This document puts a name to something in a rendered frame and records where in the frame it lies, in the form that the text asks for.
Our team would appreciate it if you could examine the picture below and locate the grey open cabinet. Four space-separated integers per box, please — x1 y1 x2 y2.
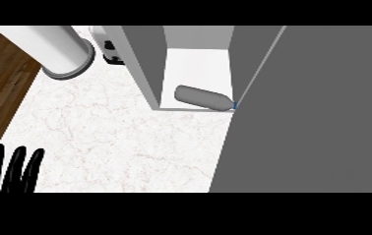
100 26 286 113

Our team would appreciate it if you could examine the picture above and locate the grey water bottle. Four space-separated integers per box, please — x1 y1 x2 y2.
172 85 237 112

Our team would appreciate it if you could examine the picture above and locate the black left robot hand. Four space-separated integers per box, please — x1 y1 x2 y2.
0 144 47 194

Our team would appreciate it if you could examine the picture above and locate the white and black appliance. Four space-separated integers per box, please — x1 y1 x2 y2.
87 26 126 66

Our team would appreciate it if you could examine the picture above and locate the dark grey cabinet door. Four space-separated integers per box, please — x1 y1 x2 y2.
208 26 372 194

